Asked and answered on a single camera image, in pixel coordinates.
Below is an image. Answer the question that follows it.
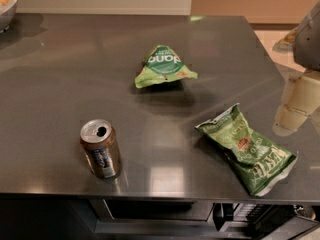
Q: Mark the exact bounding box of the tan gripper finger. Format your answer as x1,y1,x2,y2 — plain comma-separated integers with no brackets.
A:
273,70,320,136

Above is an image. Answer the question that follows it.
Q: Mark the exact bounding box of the light green snack bag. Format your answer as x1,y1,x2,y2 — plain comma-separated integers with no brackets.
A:
134,45,198,89

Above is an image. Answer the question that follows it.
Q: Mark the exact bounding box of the metal fruit bowl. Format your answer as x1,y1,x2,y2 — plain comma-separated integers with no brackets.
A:
0,0,18,33

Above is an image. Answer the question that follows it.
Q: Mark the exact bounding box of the orange soda can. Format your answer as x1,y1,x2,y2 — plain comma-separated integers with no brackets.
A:
80,119,122,179

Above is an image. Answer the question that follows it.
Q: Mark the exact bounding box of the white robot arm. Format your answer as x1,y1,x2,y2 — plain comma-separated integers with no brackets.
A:
273,2,320,136

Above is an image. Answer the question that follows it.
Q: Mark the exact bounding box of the black microwave under counter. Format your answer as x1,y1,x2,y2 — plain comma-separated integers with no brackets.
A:
90,199,319,240

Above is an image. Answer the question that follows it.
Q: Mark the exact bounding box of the dark green jalapeno chip bag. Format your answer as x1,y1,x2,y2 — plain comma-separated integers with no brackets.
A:
196,104,297,197

